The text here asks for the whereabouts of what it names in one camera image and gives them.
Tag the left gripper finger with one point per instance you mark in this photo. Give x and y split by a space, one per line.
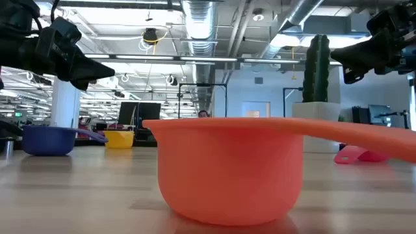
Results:
83 84
91 71

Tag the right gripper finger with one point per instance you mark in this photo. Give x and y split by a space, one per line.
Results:
352 73
360 52

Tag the yellow measuring cup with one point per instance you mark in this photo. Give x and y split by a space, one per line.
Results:
119 139

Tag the dark blue measuring cup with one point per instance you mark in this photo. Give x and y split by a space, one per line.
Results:
48 141

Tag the pink measuring cup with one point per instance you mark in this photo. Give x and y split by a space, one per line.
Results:
349 155

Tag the orange measuring cup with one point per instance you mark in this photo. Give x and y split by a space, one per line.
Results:
227 169

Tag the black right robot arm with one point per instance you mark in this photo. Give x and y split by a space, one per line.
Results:
411 14

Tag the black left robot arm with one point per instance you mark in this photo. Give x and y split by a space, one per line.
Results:
19 16

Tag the monitor on swivel arm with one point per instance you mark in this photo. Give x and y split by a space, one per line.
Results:
379 113

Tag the white building column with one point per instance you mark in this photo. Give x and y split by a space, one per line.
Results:
65 104

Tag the green cactus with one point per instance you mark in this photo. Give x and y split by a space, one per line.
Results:
316 68

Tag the white plant pot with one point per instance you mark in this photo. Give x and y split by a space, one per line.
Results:
317 110

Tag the black computer monitor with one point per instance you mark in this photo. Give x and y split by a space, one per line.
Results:
127 113
149 115

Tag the black ceiling device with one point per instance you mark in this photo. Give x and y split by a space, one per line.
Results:
150 35

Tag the person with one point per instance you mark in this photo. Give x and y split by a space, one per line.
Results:
203 114

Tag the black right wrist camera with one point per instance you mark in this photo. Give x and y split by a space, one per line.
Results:
383 22

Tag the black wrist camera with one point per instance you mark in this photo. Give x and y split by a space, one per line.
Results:
383 22
60 34

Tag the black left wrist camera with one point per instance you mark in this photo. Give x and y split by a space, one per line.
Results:
60 34

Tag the black metal stand frame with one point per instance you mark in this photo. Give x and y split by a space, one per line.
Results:
292 88
202 85

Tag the silver ventilation duct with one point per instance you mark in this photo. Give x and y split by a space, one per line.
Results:
198 26

